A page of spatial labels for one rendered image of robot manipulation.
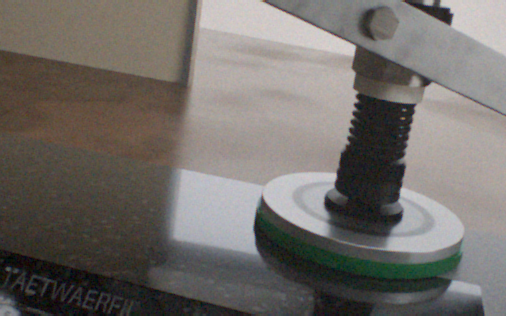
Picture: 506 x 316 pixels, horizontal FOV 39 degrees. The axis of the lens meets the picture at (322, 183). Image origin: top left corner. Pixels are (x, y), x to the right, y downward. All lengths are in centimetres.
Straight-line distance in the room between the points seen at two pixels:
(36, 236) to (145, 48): 502
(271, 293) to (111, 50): 519
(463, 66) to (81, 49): 523
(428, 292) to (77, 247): 31
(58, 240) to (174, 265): 10
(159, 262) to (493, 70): 35
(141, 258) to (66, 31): 525
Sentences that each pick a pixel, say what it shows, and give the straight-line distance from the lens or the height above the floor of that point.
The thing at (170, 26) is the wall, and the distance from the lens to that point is 556.
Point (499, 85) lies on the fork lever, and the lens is 69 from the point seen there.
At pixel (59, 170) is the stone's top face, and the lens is 80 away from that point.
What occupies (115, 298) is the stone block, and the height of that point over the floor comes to 86.
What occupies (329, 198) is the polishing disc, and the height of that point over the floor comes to 90.
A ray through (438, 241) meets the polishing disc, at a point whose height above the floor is 90.
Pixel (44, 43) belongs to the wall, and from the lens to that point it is 590.
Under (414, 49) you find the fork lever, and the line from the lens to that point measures 63.
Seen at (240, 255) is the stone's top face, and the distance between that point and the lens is 64.
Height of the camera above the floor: 114
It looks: 18 degrees down
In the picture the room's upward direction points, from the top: 11 degrees clockwise
